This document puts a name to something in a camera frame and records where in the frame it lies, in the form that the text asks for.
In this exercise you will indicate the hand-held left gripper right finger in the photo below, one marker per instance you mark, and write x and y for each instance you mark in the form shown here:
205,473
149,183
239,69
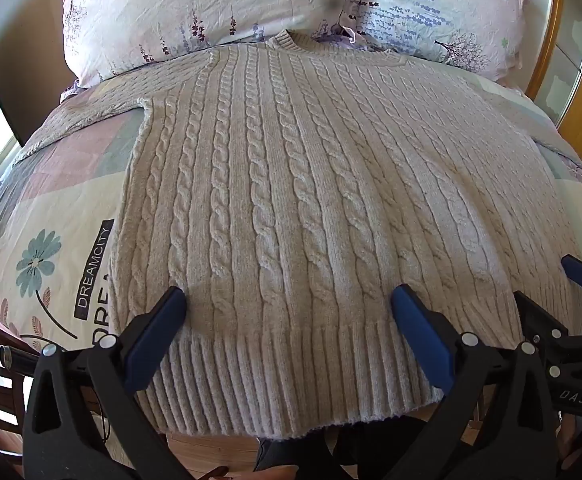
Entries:
420,334

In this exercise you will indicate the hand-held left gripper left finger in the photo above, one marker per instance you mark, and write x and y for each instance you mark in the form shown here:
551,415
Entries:
157,336

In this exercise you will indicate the black metal tube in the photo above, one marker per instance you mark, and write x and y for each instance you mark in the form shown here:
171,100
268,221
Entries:
17,357

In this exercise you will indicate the person's dark trouser legs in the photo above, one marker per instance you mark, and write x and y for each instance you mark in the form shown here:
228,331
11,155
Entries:
331,447

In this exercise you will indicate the printed patchwork bed sheet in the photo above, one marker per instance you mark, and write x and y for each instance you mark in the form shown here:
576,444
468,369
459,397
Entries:
46,220

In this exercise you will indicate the wooden headboard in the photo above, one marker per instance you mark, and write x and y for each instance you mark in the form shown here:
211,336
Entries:
571,60

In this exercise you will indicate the glass cabinet door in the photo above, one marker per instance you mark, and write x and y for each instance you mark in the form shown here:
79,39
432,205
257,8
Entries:
568,55

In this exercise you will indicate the floral pink pillow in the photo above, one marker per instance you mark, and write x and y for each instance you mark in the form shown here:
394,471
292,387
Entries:
451,10
191,5

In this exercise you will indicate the black flat panel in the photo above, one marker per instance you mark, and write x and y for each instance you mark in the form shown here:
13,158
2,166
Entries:
1,80

